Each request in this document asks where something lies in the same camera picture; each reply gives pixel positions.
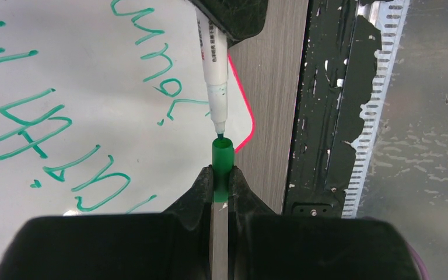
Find green whiteboard marker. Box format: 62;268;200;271
196;9;229;139

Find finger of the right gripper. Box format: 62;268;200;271
190;0;269;47

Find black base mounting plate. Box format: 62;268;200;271
282;1;382;217

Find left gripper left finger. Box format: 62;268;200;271
0;167;214;279

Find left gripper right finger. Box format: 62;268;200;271
228;167;421;279

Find green marker cap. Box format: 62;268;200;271
212;138;235;203

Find whiteboard with pink frame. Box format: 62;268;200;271
0;1;255;263

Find aluminium slotted rail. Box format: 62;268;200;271
341;1;411;219

